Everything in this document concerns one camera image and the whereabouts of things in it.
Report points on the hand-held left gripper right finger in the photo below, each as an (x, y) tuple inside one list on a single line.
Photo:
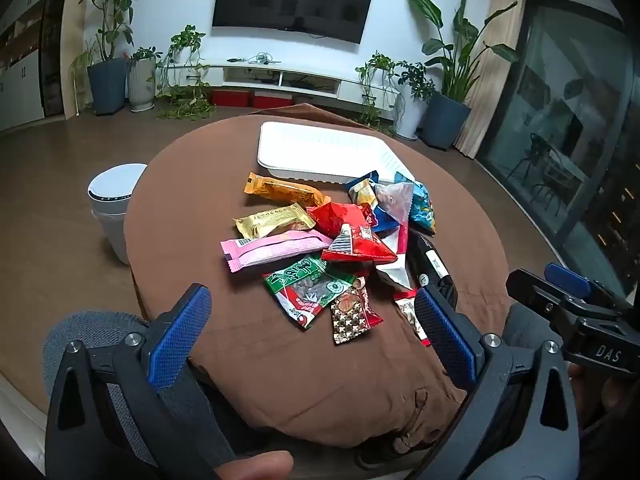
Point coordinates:
[(445, 340)]

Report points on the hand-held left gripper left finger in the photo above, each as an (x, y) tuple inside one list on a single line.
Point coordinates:
[(177, 342)]

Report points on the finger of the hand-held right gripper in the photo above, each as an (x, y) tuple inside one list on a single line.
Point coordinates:
[(532, 291), (567, 277)]

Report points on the black snack packet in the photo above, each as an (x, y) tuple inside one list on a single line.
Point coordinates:
[(430, 260)]

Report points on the white and red snack packet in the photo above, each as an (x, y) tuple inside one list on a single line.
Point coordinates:
[(395, 265)]

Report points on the brown checkered snack packet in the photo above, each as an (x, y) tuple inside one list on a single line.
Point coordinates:
[(352, 314)]

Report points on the red triangular snack packet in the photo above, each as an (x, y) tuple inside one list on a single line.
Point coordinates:
[(357, 247)]

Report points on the pink snack packet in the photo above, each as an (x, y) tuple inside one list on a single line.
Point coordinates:
[(272, 251)]

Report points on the green seed snack packet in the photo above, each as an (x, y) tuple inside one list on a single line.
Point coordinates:
[(310, 290)]

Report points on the gold snack packet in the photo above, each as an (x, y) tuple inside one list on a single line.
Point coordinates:
[(274, 221)]

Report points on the white plastic tray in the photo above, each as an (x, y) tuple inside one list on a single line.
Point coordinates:
[(320, 150)]

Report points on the person's left hand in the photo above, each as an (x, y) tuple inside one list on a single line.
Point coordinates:
[(255, 466)]

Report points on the red nut snack packet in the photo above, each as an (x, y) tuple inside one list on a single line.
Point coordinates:
[(412, 316)]

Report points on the light blue snack packet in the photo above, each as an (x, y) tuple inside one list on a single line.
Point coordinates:
[(422, 207)]

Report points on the glass sliding door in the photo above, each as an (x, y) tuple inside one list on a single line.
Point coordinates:
[(565, 135)]

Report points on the clear triangular snack packet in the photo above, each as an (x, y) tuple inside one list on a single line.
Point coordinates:
[(395, 200)]

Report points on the white trash bin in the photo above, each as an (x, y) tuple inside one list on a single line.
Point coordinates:
[(112, 200)]

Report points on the blue and yellow snack packet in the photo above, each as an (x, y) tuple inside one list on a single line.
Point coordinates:
[(367, 192)]

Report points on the orange snack packet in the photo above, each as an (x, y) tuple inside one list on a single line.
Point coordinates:
[(282, 191)]

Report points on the beige curtain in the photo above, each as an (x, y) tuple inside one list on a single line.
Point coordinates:
[(492, 70)]

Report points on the small plant in white pot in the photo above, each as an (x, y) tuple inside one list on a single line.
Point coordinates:
[(412, 97)]

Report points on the broad leaf plant blue pot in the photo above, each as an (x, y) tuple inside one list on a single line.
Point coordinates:
[(452, 75)]

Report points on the red storage box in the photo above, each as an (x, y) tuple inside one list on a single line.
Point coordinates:
[(272, 100), (231, 97)]

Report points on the trailing plant on cabinet end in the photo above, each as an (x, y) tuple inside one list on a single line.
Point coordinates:
[(376, 85)]

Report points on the plant in white ribbed pot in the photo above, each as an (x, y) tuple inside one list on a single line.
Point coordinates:
[(142, 77)]

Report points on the white television cabinet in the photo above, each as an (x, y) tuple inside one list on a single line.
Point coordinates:
[(280, 77)]

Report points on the tall plant in blue pot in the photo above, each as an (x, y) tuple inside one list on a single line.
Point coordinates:
[(107, 50)]

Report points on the white wall cupboard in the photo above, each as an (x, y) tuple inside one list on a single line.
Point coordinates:
[(20, 80)]

